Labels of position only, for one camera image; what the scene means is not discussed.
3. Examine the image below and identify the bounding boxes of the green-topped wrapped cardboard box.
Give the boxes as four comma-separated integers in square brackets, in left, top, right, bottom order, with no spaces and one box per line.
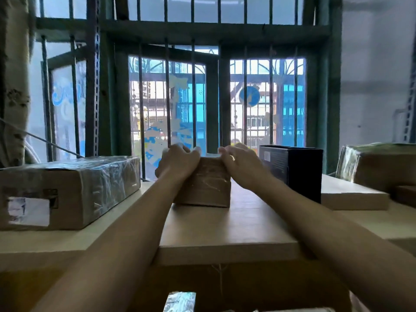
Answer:
[335,143,416,193]

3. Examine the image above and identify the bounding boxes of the person's left hand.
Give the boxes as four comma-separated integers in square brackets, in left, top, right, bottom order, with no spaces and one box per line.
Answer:
[155,143,202,183]

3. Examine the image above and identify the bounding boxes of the green barred window frame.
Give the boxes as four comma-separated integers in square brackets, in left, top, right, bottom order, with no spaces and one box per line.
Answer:
[34,0,342,180]

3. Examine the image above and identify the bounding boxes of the small brown cardboard box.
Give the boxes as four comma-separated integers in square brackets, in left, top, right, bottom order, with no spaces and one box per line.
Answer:
[395,185,416,208]

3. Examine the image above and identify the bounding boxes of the large plastic-wrapped cardboard box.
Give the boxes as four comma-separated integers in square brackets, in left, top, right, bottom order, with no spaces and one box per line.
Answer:
[0,156,141,231]

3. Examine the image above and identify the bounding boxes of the slotted metal shelf upright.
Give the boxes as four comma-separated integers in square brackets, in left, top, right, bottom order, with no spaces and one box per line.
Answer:
[85,0,100,157]

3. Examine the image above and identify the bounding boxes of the person's left forearm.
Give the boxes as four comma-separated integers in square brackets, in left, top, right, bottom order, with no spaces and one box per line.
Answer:
[31,170,189,312]

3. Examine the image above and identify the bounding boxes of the wooden shelf board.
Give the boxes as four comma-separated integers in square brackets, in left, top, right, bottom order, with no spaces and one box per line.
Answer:
[0,180,416,273]

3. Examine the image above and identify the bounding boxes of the black box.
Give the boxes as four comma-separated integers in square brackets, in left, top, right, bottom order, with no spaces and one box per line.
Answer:
[259,145,324,204]

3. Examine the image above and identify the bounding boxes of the person's right forearm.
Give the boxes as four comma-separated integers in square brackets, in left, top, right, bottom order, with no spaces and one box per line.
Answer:
[247,177,416,312]

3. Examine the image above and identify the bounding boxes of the thick wooden board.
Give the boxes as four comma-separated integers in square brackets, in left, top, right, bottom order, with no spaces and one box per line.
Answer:
[320,174,390,211]

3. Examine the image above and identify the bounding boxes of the person's right hand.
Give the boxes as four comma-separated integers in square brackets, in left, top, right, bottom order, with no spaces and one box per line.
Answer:
[217,142,274,191]

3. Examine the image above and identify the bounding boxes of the small taped cardboard box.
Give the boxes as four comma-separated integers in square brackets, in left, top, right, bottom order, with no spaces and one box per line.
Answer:
[173,153,232,208]

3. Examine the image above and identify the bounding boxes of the grey cable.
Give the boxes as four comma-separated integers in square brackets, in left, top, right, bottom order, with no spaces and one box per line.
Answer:
[0,117,84,158]

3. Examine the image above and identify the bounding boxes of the shiny wrapped package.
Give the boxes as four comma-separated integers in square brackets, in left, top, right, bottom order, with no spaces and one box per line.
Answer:
[162,291,197,312]

